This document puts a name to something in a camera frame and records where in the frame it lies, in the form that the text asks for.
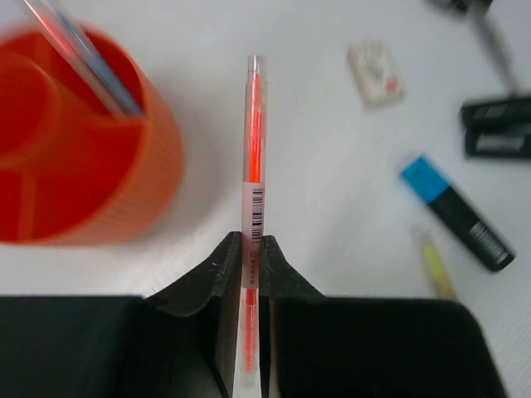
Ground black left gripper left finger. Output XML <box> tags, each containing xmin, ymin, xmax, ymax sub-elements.
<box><xmin>142</xmin><ymin>231</ymin><xmax>241</xmax><ymax>397</ymax></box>

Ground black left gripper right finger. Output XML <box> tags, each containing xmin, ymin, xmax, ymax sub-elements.
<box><xmin>259</xmin><ymin>235</ymin><xmax>332</xmax><ymax>397</ymax></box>

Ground yellow clear gel pen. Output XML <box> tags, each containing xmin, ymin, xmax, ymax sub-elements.
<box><xmin>412</xmin><ymin>227</ymin><xmax>458</xmax><ymax>301</ymax></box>

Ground orange round compartment container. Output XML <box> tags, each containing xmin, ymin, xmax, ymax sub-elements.
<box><xmin>1</xmin><ymin>25</ymin><xmax>183</xmax><ymax>245</ymax></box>

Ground orange highlighter pen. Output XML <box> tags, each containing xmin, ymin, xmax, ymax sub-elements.
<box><xmin>20</xmin><ymin>1</ymin><xmax>124</xmax><ymax>116</ymax></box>

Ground blue clear gel pen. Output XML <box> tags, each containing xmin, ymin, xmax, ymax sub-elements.
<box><xmin>55</xmin><ymin>11</ymin><xmax>144</xmax><ymax>115</ymax></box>

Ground blue capped black highlighter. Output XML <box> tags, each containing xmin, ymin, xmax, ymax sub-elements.
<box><xmin>400</xmin><ymin>155</ymin><xmax>516</xmax><ymax>273</ymax></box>

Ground white wrapped eraser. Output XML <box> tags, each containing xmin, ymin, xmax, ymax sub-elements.
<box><xmin>348</xmin><ymin>38</ymin><xmax>404</xmax><ymax>108</ymax></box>

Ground green capped black highlighter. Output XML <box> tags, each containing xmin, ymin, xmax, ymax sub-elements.
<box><xmin>464</xmin><ymin>130</ymin><xmax>530</xmax><ymax>160</ymax></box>

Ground yellow capped black highlighter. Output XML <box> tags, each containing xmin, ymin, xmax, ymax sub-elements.
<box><xmin>460</xmin><ymin>95</ymin><xmax>530</xmax><ymax>129</ymax></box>

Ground black handled scissors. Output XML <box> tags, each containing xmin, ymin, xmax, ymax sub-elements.
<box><xmin>428</xmin><ymin>0</ymin><xmax>519</xmax><ymax>95</ymax></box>

